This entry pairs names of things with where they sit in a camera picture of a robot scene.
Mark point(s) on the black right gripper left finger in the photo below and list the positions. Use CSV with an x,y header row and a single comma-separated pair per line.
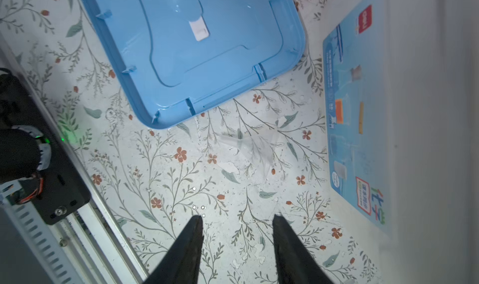
x,y
181,263

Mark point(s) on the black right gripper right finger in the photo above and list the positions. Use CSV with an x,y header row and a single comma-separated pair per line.
x,y
294,264

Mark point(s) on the white plastic storage bin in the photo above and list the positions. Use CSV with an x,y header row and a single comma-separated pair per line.
x,y
398,80

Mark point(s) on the blue plastic bin lid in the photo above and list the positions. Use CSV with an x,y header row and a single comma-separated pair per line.
x,y
176,59

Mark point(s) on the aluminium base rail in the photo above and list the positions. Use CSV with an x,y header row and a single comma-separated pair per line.
x,y
88,246

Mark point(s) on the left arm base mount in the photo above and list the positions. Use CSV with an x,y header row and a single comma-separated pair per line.
x,y
34,156

